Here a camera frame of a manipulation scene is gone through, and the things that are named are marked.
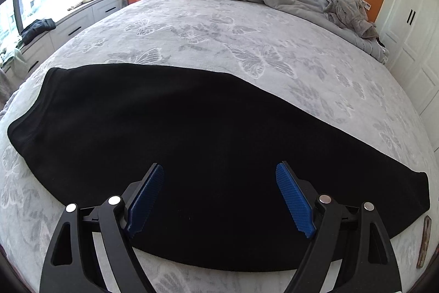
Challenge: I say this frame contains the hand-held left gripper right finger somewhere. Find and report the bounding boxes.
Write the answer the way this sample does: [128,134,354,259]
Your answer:
[276,161,403,293]

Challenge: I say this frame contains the dark clothes pile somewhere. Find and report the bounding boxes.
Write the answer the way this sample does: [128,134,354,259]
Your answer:
[21,18,57,42]

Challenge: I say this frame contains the grey crumpled garment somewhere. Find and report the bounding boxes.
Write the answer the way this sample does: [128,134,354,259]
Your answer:
[324,0,379,40]

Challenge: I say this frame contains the black pants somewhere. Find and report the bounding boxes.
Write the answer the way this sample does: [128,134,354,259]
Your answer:
[7,64,431,271]

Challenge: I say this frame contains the white wardrobe doors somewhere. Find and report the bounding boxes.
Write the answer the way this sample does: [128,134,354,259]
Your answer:
[375,0,439,129]

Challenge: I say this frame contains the brown wooden strip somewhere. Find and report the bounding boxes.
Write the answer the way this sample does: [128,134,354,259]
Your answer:
[416,215,432,269]

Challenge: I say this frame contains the white drawer cabinet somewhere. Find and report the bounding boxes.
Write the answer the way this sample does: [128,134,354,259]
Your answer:
[0,0,125,98]

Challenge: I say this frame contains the grey butterfly print blanket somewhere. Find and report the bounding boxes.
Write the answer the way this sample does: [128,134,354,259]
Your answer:
[0,0,439,293]

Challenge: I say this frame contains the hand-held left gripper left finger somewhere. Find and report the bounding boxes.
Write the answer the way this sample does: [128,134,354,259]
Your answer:
[39,163,165,293]

